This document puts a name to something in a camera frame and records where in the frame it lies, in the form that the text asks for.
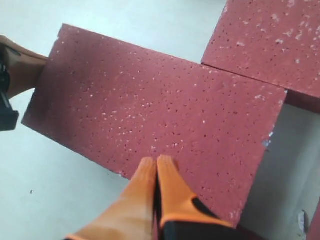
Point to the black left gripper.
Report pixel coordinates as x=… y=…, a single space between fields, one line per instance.
x=20 y=70

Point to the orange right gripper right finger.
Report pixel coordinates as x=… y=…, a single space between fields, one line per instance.
x=183 y=215

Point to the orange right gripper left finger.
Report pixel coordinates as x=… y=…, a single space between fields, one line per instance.
x=131 y=216

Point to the red brick moved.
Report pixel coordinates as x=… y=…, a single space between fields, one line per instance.
x=114 y=103

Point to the red brick row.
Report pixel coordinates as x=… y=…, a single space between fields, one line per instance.
x=314 y=229
x=272 y=41

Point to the red brick front row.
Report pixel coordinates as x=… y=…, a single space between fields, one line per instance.
x=314 y=229

